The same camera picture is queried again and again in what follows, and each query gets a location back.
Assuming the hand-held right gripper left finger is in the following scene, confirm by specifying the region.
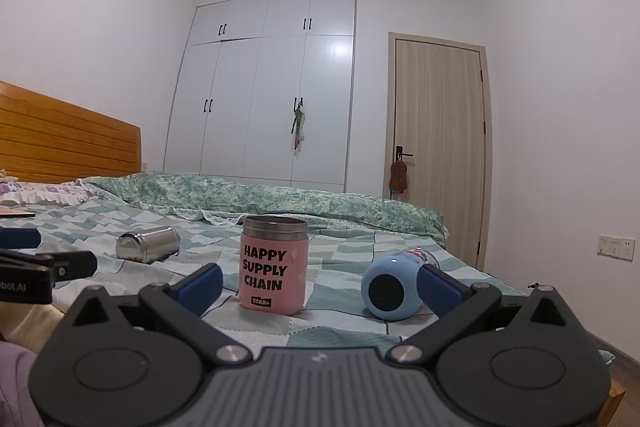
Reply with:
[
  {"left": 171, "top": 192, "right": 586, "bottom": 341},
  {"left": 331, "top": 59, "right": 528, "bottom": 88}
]
[{"left": 69, "top": 263, "right": 252, "bottom": 366}]

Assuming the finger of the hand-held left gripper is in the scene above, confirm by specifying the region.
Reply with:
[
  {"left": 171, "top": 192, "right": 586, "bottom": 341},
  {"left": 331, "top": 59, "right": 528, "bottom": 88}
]
[
  {"left": 0, "top": 228, "right": 42, "bottom": 249},
  {"left": 0, "top": 248, "right": 99, "bottom": 282}
]

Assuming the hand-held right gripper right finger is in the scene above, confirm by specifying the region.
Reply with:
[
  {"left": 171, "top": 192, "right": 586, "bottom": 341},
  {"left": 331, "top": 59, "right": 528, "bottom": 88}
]
[{"left": 386, "top": 264, "right": 585, "bottom": 365}]

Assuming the blue cup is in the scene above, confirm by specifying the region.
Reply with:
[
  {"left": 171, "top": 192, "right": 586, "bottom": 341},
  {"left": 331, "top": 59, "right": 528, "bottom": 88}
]
[{"left": 361, "top": 248, "right": 441, "bottom": 322}]

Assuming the stainless steel cup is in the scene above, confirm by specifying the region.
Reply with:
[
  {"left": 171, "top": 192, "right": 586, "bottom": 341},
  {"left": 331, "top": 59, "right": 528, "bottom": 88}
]
[{"left": 115, "top": 226, "right": 180, "bottom": 265}]

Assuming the pink cup with steel rim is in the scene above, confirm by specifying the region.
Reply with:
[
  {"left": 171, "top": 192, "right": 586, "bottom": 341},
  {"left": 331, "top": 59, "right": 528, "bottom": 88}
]
[{"left": 238, "top": 215, "right": 310, "bottom": 314}]

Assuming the beige cloth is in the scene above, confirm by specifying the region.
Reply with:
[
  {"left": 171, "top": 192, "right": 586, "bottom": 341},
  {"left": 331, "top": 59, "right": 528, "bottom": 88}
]
[{"left": 0, "top": 301, "right": 72, "bottom": 354}]

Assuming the purple floral pillow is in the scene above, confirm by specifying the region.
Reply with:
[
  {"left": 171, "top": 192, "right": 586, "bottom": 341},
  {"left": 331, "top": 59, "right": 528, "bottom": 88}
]
[{"left": 0, "top": 179, "right": 109, "bottom": 208}]

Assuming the person's purple clothing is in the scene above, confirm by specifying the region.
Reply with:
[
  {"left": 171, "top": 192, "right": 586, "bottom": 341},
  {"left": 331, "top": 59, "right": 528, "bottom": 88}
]
[{"left": 0, "top": 341, "right": 38, "bottom": 427}]

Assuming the wooden headboard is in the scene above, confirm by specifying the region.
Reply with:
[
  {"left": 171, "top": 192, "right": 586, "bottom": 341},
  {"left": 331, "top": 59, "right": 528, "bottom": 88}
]
[{"left": 0, "top": 80, "right": 143, "bottom": 184}]

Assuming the checked green bed sheet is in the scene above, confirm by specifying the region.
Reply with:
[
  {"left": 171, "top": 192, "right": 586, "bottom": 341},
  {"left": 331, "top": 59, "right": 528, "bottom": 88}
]
[{"left": 0, "top": 196, "right": 617, "bottom": 365}]

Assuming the green floral quilt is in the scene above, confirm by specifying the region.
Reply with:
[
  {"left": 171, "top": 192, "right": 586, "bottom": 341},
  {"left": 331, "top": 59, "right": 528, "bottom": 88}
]
[{"left": 81, "top": 171, "right": 450, "bottom": 251}]

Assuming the brown hanging bag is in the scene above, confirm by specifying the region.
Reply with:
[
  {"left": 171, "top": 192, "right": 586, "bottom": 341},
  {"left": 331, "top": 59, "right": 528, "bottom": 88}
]
[{"left": 388, "top": 158, "right": 409, "bottom": 200}]

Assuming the light wooden door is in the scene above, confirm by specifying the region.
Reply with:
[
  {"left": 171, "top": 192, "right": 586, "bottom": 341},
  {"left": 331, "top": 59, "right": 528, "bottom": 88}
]
[{"left": 387, "top": 31, "right": 494, "bottom": 274}]

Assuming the white wardrobe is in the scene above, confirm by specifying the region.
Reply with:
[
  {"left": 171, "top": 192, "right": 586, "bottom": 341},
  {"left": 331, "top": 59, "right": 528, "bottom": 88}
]
[{"left": 163, "top": 0, "right": 358, "bottom": 194}]

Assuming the white wall socket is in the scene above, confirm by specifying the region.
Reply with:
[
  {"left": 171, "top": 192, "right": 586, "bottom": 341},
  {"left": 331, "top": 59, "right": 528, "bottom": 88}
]
[{"left": 597, "top": 234, "right": 636, "bottom": 262}]

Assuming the hanging keychain bundle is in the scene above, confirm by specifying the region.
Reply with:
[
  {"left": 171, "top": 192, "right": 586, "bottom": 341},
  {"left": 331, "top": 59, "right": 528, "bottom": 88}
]
[{"left": 290, "top": 96, "right": 306, "bottom": 153}]

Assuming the wooden bed frame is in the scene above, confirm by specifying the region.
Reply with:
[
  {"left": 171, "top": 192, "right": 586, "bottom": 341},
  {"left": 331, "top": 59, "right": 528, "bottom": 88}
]
[{"left": 602, "top": 374, "right": 627, "bottom": 427}]

